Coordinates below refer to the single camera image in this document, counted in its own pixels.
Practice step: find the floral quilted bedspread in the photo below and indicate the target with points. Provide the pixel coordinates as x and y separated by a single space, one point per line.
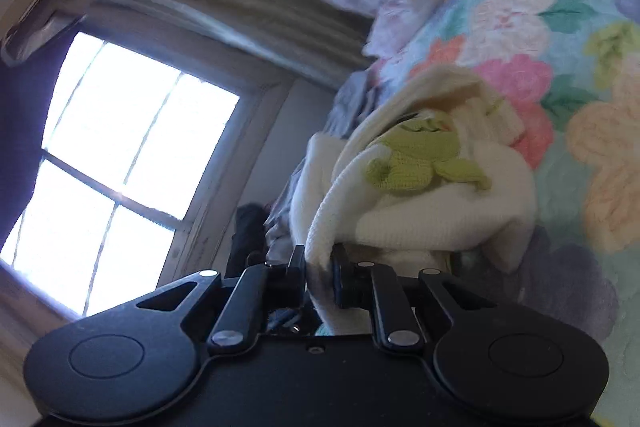
571 70

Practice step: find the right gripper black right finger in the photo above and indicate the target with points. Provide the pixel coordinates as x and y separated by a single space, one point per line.
485 362

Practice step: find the wooden window frame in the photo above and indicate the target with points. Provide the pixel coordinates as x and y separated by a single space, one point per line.
113 145

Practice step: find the cream knit baby cardigan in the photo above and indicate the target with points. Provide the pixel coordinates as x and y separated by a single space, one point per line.
430 172

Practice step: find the black garment on cushion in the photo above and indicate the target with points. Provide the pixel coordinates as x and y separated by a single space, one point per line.
248 246

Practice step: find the grey cloth garment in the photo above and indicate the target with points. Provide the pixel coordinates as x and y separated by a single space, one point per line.
353 102

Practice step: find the gold satin curtain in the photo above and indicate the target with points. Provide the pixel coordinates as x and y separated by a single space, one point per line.
306 37

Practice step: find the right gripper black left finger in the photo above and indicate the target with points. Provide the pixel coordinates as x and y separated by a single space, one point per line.
135 359

